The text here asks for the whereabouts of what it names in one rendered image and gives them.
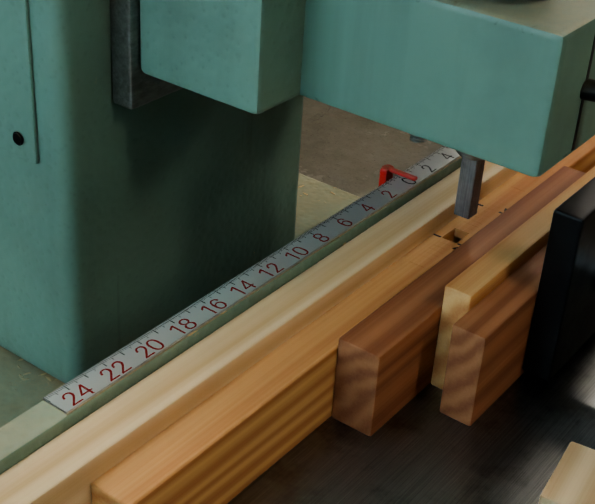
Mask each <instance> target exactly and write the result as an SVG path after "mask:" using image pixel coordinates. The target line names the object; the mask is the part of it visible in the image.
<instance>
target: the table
mask: <svg viewBox="0 0 595 504"><path fill-rule="evenodd" d="M442 391H443V390H442V389H440V388H438V387H436V386H434V385H432V384H431V383H429V384H428V385H427V386H426V387H425V388H424V389H423V390H422V391H421V392H419V393H418V394H417V395H416V396H415V397H414V398H413V399H412V400H411V401H409V402H408V403H407V404H406V405H405V406H404V407H403V408H402V409H401V410H400V411H398V412H397V413H396V414H395V415H394V416H393V417H392V418H391V419H390V420H388V421H387V422H386V423H385V424H384V425H383V426H382V427H381V428H380V429H378V430H377V431H376V432H375V433H374V434H373V435H372V436H367V435H365V434H363V433H361V432H360V431H358V430H356V429H354V428H352V427H350V426H348V425H346V424H344V423H342V422H340V421H338V420H336V419H334V418H333V417H332V416H331V417H329V418H328V419H327V420H326V421H325V422H323V423H322V424H321V425H320V426H319V427H317V428H316V429H315V430H314V431H313V432H312V433H310V434H309V435H308V436H307V437H306V438H304V439H303V440H302V441H301V442H300V443H298V444H297V445H296V446H295V447H294V448H293V449H291V450H290V451H289V452H288V453H287V454H285V455H284V456H283V457H282V458H281V459H279V460H278V461H277V462H276V463H275V464H274V465H272V466H271V467H270V468H269V469H268V470H266V471H265V472H264V473H263V474H262V475H260V476H259V477H258V478H257V479H256V480H255V481H253V482H252V483H251V484H250V485H249V486H247V487H246V488H245V489H244V490H243V491H241V492H240V493H239V494H238V495H237V496H236V497H234V498H233V499H232V500H231V501H230V502H228V503H227V504H538V502H539V498H540V495H541V493H542V491H543V490H544V488H545V486H546V484H547V482H548V481H549V479H550V477H551V475H552V474H553V472H554V470H555V468H556V467H557V465H558V463H559V461H560V459H561V458H562V456H563V454H564V452H565V451H566V449H567V447H568V445H569V444H570V443H571V442H575V443H578V444H581V445H583V446H586V447H588V448H591V449H594V450H595V333H594V334H593V335H592V336H591V337H590V338H589V339H588V340H587V341H586V342H585V343H584V344H583V345H582V346H581V347H580V349H579V350H578V351H577V352H576V353H575V354H574V355H573V356H572V357H571V358H570V359H569V360H568V361H567V362H566V363H565V364H564V365H563V366H562V367H561V368H560V369H559V371H558V372H557V373H556V374H555V375H554V376H553V377H552V378H551V379H550V380H548V381H547V380H544V379H541V378H539V377H537V376H535V375H532V374H530V373H528V372H526V371H525V372H524V373H523V374H522V375H521V376H520V377H519V378H518V379H517V380H516V381H515V382H514V383H513V384H512V385H511V386H510V387H509V388H508V389H507V390H506V391H505V392H504V393H503V394H502V395H501V396H500V397H499V398H498V399H497V400H496V401H495V402H494V403H493V404H492V405H491V406H490V407H489V408H488V409H487V410H486V411H485V412H484V413H483V414H482V415H481V416H480V417H479V418H478V419H477V420H476V421H475V422H474V423H473V424H472V425H471V426H467V425H465V424H463V423H461V422H459V421H457V420H455V419H453V418H451V417H449V416H447V415H445V414H443V413H441V412H440V404H441V398H442Z"/></svg>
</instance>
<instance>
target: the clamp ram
mask: <svg viewBox="0 0 595 504"><path fill-rule="evenodd" d="M594 333H595V177H594V178H593V179H592V180H590V181H589V182H588V183H587V184H585V185H584V186H583V187H582V188H580V189H579V190H578V191H577V192H576V193H574V194H573V195H572V196H571V197H569V198H568V199H567V200H566V201H565V202H563V203H562V204H561V205H560V206H558V207H557V208H556V209H555V210H554V212H553V217H552V222H551V227H550V232H549V237H548V242H547V247H546V252H545V257H544V262H543V268H542V273H541V278H540V283H539V288H538V293H537V298H536V303H535V308H534V313H533V318H532V323H531V328H530V333H529V338H528V343H527V348H526V353H525V358H524V363H523V370H524V371H526V372H528V373H530V374H532V375H535V376H537V377H539V378H541V379H544V380H547V381H548V380H550V379H551V378H552V377H553V376H554V375H555V374H556V373H557V372H558V371H559V369H560V368H561V367H562V366H563V365H564V364H565V363H566V362H567V361H568V360H569V359H570V358H571V357H572V356H573V355H574V354H575V353H576V352H577V351H578V350H579V349H580V347H581V346H582V345H583V344H584V343H585V342H586V341H587V340H588V339H589V338H590V337H591V336H592V335H593V334H594Z"/></svg>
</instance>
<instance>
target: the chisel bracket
mask: <svg viewBox="0 0 595 504"><path fill-rule="evenodd" d="M587 79H594V80H595V0H306V6H305V22H304V38H303V53H302V69H301V85H300V94H299V95H302V96H305V97H307V98H310V99H313V100H316V101H319V102H322V103H324V104H327V105H330V106H333V107H336V108H339V109H341V110H344V111H347V112H350V113H353V114H356V115H358V116H361V117H364V118H367V119H370V120H373V121H375V122H378V123H381V124H384V125H387V126H390V127H392V128H395V129H398V130H401V131H404V132H407V133H409V134H412V135H415V136H418V137H421V138H424V139H426V140H429V141H432V142H435V143H438V144H441V145H443V146H446V147H449V148H452V149H455V150H456V152H457V153H458V154H459V155H460V156H461V157H463V158H465V159H468V160H473V161H484V160H486V161H489V162H491V163H494V164H497V165H500V166H503V167H506V168H508V169H511V170H514V171H517V172H520V173H523V174H525V175H528V176H531V177H540V176H541V175H542V174H544V173H545V172H546V171H548V170H549V169H550V168H552V167H553V166H554V165H556V164H557V163H558V162H560V161H561V160H562V159H564V158H565V157H566V156H568V155H569V154H570V153H572V152H573V151H574V150H576V149H577V148H578V147H580V146H581V145H582V144H584V143H585V142H586V141H588V140H589V139H590V138H592V137H593V136H594V135H595V102H591V101H586V100H582V99H580V91H581V88H582V85H583V83H584V82H585V80H587Z"/></svg>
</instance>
